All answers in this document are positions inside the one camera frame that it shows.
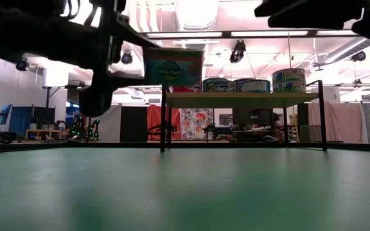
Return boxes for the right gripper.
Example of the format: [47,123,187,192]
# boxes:
[254,0,366,31]

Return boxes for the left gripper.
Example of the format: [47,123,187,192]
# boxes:
[43,0,161,118]

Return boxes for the gold lid pink label can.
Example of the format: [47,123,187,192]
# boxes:
[143,47,204,87]

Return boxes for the silver lid green label can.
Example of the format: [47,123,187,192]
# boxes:
[271,81,306,94]
[204,80,237,94]
[271,68,306,83]

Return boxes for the silver lid red label can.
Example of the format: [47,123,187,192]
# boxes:
[171,85,204,94]

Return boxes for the teal label barcode can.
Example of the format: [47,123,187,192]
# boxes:
[238,79,271,94]

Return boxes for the black ceiling spotlight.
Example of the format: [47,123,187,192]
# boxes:
[351,50,367,63]
[229,39,247,64]
[15,56,31,73]
[120,50,134,65]

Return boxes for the black overhead beam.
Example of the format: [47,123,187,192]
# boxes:
[138,29,370,40]

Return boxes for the plain white sheet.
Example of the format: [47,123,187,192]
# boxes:
[98,104,123,144]

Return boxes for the black panel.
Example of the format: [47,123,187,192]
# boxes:
[119,105,148,144]

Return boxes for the orange red cloth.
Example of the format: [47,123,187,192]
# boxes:
[146,104,182,142]

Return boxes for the background robot green lights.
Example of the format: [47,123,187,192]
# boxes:
[56,115,101,142]

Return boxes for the black metal rack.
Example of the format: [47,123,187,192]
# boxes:
[44,83,95,135]

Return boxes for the wooden crate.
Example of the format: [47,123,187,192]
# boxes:
[25,128,63,141]

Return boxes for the white printed cloth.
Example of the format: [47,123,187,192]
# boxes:
[180,108,215,139]

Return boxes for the blue cloth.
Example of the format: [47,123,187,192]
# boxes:
[10,106,57,136]

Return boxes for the black cabinet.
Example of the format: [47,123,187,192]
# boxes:
[231,108,273,135]

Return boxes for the blue tilted monitor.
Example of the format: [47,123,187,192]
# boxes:
[0,103,13,126]

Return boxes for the grey box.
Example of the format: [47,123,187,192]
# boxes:
[299,124,322,139]

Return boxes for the pink patterned cloth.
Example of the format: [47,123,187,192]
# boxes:
[307,101,368,145]

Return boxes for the green table mat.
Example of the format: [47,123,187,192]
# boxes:
[0,146,370,231]

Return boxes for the yellow power cable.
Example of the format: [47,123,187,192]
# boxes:
[286,28,294,70]

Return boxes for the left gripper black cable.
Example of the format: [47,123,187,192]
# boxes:
[61,0,104,28]

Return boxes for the wooden shelf black metal frame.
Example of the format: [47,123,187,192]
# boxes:
[159,79,328,153]

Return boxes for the black aluminium table frame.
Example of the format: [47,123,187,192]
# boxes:
[0,141,370,153]

